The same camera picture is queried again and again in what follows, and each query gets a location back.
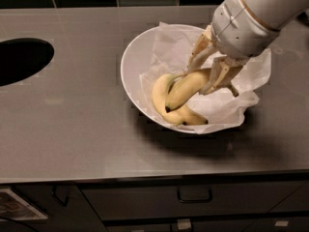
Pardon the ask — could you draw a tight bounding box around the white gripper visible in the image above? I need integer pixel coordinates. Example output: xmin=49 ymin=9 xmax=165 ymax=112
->
xmin=187 ymin=0 xmax=279 ymax=96

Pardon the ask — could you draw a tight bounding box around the yellow banana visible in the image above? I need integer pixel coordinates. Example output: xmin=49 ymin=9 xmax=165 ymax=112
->
xmin=165 ymin=69 xmax=211 ymax=113

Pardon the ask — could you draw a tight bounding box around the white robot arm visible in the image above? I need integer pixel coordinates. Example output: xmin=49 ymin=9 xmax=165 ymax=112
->
xmin=187 ymin=0 xmax=309 ymax=95

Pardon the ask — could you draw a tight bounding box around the yellow banana underneath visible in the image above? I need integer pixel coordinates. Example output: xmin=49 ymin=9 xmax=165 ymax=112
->
xmin=152 ymin=73 xmax=208 ymax=126

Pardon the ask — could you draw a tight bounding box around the white bowl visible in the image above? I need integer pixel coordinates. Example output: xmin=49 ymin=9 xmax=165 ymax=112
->
xmin=120 ymin=23 xmax=254 ymax=135

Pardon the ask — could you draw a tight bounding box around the white crumpled paper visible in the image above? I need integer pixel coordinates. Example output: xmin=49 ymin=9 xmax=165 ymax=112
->
xmin=140 ymin=23 xmax=271 ymax=134

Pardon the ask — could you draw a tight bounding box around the white label tag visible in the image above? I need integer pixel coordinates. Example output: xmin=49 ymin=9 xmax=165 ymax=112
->
xmin=177 ymin=218 xmax=192 ymax=232

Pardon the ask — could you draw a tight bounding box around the grey drawer front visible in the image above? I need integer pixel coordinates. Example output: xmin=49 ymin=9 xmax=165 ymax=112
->
xmin=83 ymin=181 xmax=309 ymax=221

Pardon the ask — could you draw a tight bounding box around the grey drawer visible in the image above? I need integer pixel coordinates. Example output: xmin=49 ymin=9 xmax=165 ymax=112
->
xmin=107 ymin=217 xmax=309 ymax=232
xmin=83 ymin=181 xmax=309 ymax=221

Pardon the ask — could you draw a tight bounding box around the lower grey drawer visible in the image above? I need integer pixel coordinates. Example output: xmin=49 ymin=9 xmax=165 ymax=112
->
xmin=107 ymin=217 xmax=309 ymax=232

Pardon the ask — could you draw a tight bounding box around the small white label right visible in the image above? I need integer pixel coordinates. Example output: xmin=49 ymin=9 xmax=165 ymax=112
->
xmin=274 ymin=220 xmax=289 ymax=227

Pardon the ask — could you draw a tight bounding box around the dark round sink hole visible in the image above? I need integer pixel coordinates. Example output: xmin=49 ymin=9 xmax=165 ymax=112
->
xmin=0 ymin=38 xmax=54 ymax=86

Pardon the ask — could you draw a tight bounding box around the grey cabinet door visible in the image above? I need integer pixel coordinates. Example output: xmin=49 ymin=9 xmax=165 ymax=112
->
xmin=14 ymin=185 xmax=107 ymax=232

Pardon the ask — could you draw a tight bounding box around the printed paper sheet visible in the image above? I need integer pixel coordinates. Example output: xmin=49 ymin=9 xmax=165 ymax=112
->
xmin=0 ymin=188 xmax=48 ymax=221

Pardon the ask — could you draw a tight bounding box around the black drawer handle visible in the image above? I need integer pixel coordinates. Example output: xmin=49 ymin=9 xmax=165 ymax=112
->
xmin=177 ymin=187 xmax=212 ymax=204

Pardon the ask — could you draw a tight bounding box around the black cabinet door handle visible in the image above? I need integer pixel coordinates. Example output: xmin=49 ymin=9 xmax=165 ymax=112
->
xmin=51 ymin=186 xmax=70 ymax=207

